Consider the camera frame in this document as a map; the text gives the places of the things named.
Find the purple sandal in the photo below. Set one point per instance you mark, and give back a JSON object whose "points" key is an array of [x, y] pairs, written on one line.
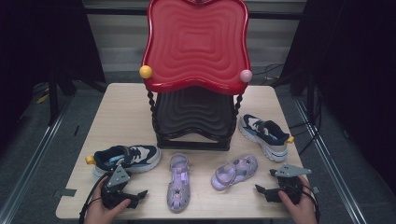
{"points": [[224, 179], [177, 193]]}

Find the person's left hand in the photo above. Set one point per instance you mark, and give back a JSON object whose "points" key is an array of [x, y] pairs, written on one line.
{"points": [[99, 213]]}

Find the red and black shoe rack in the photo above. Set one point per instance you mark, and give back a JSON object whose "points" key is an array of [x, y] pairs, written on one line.
{"points": [[196, 40]]}

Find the person's right hand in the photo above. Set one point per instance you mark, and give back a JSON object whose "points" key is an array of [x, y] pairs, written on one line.
{"points": [[302, 213]]}

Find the metal floor rail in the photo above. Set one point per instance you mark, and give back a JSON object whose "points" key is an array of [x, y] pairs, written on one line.
{"points": [[330, 161], [31, 161]]}

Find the black tape mark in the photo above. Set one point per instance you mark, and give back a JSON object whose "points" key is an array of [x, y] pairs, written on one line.
{"points": [[76, 130]]}

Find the black metal stand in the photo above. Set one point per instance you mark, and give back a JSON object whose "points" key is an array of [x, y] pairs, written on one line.
{"points": [[310, 99], [53, 102]]}

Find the black curtain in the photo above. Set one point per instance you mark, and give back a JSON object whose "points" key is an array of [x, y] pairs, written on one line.
{"points": [[37, 37], [358, 62]]}

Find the grey tape strip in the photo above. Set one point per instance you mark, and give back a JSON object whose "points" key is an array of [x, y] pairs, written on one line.
{"points": [[316, 189], [65, 192]]}

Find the navy and white sneaker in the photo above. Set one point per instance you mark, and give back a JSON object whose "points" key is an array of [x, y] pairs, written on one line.
{"points": [[140, 155], [274, 130]]}

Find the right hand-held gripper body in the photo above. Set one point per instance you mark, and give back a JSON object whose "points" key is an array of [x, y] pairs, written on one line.
{"points": [[291, 171]]}

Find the yellow floor tape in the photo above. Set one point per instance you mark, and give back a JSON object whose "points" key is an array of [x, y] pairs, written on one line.
{"points": [[42, 99]]}

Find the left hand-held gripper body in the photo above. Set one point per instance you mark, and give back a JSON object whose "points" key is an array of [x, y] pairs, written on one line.
{"points": [[118, 179]]}

